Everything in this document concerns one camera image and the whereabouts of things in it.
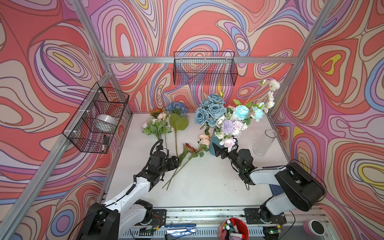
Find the teal ceramic vase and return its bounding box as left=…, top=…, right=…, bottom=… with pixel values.
left=209, top=134, right=223, bottom=157

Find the peach carnation stem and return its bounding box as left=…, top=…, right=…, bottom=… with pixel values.
left=163, top=134, right=212, bottom=188

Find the clear glass vase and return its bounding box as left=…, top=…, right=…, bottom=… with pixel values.
left=253, top=129, right=277, bottom=157

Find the blue hydrangea bunch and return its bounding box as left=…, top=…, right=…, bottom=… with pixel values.
left=194, top=94, right=265, bottom=141

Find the blue hydrangea stem with leaves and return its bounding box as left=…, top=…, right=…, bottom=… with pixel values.
left=166, top=102, right=189, bottom=157

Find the pink rose stem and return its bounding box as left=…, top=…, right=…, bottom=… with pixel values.
left=219, top=138, right=238, bottom=152

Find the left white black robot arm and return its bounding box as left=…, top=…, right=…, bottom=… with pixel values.
left=76, top=147, right=179, bottom=240

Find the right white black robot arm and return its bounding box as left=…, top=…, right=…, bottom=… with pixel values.
left=213, top=144, right=327, bottom=224

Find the red flower stem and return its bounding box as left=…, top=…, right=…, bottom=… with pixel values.
left=165, top=143, right=197, bottom=190

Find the green white filler bunch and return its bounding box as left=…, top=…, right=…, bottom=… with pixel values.
left=142, top=112, right=173, bottom=147

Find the blue book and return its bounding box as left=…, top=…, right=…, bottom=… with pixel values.
left=269, top=185, right=284, bottom=197

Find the orange flower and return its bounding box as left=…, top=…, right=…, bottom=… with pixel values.
left=150, top=109, right=163, bottom=118

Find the red pen cup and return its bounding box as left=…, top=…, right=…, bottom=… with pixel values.
left=217, top=218, right=250, bottom=240

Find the silver tape roll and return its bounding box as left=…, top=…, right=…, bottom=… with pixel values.
left=94, top=114, right=118, bottom=133

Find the pink tape roll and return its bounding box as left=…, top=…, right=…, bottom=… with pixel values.
left=303, top=220, right=325, bottom=237

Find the blue tool on rail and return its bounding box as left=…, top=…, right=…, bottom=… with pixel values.
left=165, top=224, right=197, bottom=239

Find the left wire basket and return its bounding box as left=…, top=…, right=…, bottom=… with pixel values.
left=63, top=83, right=130, bottom=154

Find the wire basket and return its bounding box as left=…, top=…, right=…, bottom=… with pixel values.
left=63, top=83, right=130, bottom=154
left=173, top=50, right=238, bottom=86

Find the back wire basket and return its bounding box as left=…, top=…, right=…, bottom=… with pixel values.
left=173, top=50, right=238, bottom=86

